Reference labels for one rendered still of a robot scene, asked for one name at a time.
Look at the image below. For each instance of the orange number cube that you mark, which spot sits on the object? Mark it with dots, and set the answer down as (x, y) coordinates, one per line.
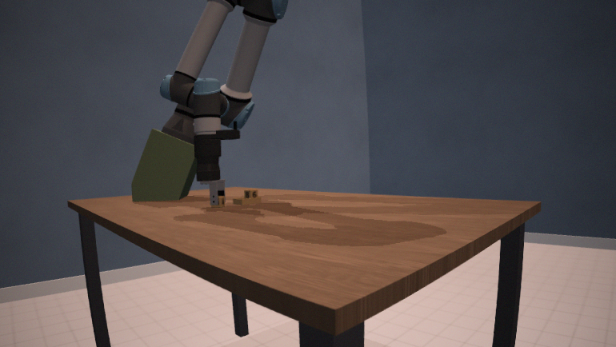
(221, 202)
(249, 193)

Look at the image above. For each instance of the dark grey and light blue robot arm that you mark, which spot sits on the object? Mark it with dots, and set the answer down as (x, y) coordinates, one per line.
(203, 97)

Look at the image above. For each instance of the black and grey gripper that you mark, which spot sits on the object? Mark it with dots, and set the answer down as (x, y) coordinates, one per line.
(207, 149)

